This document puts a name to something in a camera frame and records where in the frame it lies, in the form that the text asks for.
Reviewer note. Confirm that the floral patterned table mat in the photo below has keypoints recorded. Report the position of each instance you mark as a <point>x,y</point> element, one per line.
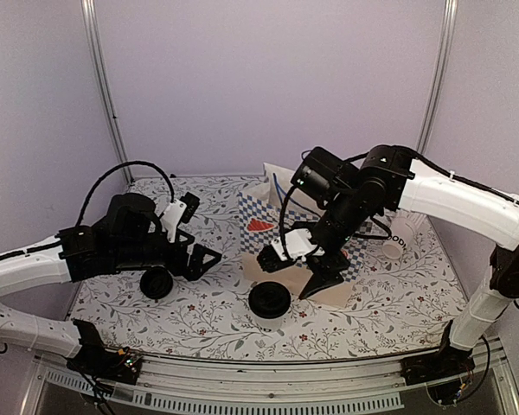
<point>390,307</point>

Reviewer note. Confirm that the aluminium table edge rail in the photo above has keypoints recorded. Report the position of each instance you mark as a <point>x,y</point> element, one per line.
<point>489,389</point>

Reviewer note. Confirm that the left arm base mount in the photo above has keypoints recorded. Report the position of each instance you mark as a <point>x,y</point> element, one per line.
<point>121,366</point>

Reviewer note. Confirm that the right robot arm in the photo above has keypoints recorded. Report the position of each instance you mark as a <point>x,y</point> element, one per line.
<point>393,177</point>

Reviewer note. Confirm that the aluminium frame post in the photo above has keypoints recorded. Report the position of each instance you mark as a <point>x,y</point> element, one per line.
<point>438,79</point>
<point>90,21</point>

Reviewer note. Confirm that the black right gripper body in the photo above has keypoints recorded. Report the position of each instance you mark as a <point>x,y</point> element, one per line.
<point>327,266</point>

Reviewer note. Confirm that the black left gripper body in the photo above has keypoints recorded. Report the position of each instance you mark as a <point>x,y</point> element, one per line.
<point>175,264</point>

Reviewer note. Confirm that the left aluminium frame post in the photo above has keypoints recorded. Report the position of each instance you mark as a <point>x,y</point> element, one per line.
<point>90,21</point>

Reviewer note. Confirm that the right aluminium frame post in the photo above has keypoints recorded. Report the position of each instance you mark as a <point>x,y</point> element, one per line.
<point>438,79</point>

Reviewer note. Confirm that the black plastic cup lid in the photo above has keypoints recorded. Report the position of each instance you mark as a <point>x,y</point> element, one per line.
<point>269,300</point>

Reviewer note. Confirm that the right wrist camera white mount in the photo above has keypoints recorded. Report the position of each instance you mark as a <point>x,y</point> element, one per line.
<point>284,252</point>

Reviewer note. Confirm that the grey slotted cable duct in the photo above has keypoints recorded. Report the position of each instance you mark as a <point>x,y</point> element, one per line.
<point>205,387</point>

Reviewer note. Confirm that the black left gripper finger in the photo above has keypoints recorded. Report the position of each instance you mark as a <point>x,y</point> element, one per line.
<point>201,260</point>
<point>184,239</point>

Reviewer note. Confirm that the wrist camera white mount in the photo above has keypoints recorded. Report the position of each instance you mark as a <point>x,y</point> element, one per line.
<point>179,211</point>
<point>284,252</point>

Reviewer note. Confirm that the white cup holding straws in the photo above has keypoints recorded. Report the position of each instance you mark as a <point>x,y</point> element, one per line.
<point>403,231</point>

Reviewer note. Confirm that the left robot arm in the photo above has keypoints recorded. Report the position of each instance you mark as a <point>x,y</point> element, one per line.
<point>132,236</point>

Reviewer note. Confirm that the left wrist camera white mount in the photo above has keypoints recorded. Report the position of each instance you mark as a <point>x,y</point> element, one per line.
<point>179,211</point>

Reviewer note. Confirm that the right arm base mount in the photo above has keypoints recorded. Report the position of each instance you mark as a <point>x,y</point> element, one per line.
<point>443,363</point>

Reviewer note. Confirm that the stack of black cup lids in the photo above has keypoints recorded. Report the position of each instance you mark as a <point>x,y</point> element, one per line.
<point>156,283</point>

